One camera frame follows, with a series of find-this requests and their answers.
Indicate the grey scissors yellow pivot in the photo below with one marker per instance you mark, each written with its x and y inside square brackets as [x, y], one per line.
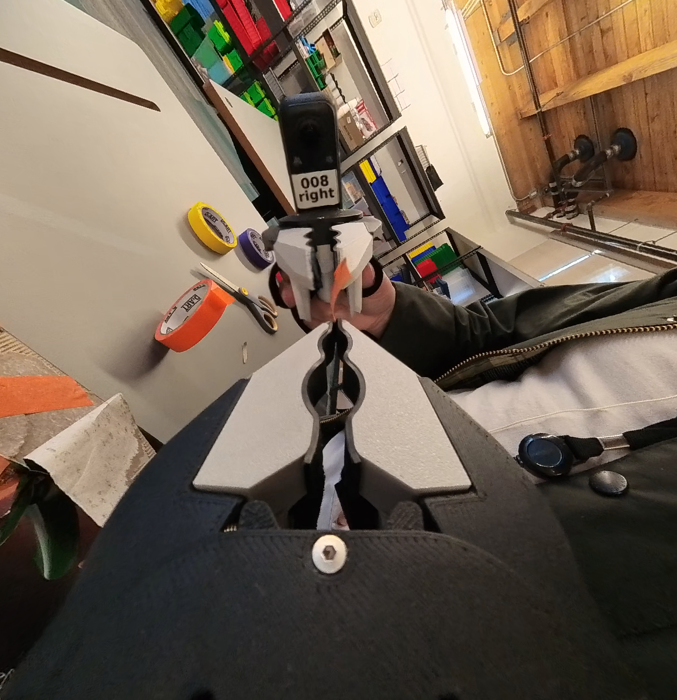
[229, 287]

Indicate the white wall switch plate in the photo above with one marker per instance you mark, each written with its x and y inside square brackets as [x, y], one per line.
[375, 16]

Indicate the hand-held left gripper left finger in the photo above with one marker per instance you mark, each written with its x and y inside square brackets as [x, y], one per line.
[256, 437]

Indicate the person's right forearm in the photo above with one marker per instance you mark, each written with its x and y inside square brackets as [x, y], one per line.
[481, 322]

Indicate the metal railing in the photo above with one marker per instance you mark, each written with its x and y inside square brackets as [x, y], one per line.
[601, 238]

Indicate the fluorescent ceiling light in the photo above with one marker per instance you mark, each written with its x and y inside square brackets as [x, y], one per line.
[470, 65]

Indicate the black rack with coloured bins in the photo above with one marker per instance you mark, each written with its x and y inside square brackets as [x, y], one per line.
[426, 257]

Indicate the yellow tape roll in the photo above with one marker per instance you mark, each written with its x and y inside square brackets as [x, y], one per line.
[199, 221]

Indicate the person's right hand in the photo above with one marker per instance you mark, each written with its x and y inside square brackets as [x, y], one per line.
[371, 317]

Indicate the black rack with blue bins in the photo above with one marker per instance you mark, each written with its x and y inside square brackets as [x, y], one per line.
[387, 202]

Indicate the purple tape roll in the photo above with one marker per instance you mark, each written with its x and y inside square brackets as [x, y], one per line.
[248, 251]

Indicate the stack of green bins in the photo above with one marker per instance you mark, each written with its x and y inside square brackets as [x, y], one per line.
[193, 33]

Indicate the stack of red bins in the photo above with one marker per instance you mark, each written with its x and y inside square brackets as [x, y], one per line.
[245, 22]

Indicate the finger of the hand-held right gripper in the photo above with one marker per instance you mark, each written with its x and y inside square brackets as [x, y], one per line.
[294, 251]
[357, 240]

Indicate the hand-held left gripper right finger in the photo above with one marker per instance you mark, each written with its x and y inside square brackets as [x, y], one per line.
[409, 437]

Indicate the black vertical pipe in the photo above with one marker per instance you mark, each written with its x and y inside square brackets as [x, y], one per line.
[530, 71]

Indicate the grey table wooden edge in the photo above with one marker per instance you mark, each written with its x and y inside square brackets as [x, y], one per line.
[245, 126]

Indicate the stack of yellow bins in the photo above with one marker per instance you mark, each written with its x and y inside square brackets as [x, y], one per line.
[163, 6]

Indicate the storage shelf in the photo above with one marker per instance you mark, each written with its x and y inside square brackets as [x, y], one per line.
[311, 24]

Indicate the black pipes with flanges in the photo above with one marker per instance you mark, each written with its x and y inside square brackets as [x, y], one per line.
[584, 147]

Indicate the person's dark jacket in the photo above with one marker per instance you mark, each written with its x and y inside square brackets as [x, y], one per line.
[645, 547]

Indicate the person's white shirt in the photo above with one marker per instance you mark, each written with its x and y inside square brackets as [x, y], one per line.
[590, 383]

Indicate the orange tape roll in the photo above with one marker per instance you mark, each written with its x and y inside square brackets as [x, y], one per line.
[201, 322]

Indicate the black flower-print cardboard box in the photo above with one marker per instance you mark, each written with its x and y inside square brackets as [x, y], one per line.
[70, 459]

